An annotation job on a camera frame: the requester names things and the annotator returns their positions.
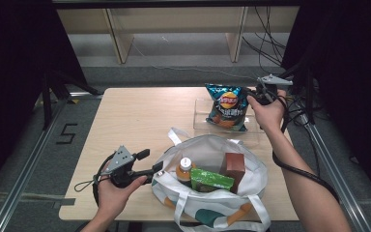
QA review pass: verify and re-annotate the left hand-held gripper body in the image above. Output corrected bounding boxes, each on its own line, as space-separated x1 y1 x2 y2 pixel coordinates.
101 145 143 189

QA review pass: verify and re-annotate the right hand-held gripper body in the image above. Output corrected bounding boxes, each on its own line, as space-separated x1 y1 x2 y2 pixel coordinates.
254 73 294 106

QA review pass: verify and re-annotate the blue potato chip bag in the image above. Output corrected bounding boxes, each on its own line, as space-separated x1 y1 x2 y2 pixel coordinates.
205 82 251 133

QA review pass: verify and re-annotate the orange juice bottle white cap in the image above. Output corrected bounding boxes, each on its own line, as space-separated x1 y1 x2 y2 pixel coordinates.
175 157 197 189

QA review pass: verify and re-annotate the clear plastic tray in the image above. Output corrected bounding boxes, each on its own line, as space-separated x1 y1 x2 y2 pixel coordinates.
192 98 267 147

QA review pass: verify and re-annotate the green snack packet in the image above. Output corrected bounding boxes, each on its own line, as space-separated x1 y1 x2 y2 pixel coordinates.
189 167 236 193

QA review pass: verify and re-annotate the white and teal tote bag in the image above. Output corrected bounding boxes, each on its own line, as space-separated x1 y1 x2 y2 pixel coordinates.
150 127 272 232

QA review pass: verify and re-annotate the brown box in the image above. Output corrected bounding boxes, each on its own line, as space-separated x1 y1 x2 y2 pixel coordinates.
218 152 246 194

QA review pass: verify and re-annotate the person's right hand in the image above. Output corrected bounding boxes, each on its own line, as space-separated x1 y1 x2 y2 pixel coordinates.
246 89 288 133

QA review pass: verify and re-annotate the person's left hand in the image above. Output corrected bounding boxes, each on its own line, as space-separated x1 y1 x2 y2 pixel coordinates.
97 175 149 218

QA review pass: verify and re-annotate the black metal stand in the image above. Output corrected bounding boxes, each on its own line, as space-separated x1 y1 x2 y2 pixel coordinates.
267 61 317 126
42 69 101 131

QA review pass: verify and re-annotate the black curtain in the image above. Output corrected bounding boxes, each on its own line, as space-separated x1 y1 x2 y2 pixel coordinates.
0 0 89 201
281 0 371 194

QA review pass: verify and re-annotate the black cable bundle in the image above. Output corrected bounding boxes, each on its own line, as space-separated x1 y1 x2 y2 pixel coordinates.
241 6 291 75

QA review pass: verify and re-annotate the thick black gripper cable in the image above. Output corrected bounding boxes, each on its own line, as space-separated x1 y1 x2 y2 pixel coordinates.
91 154 117 208
271 96 341 204

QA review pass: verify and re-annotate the thin grey cord loop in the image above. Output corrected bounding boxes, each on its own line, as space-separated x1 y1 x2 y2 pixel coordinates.
73 178 101 193

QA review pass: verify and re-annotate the thin white floor cable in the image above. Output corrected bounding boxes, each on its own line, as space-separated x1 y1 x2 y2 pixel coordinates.
131 38 259 81

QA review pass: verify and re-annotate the aluminium floor rail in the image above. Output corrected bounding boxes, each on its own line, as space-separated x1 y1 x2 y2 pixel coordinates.
302 122 371 232
0 93 104 232

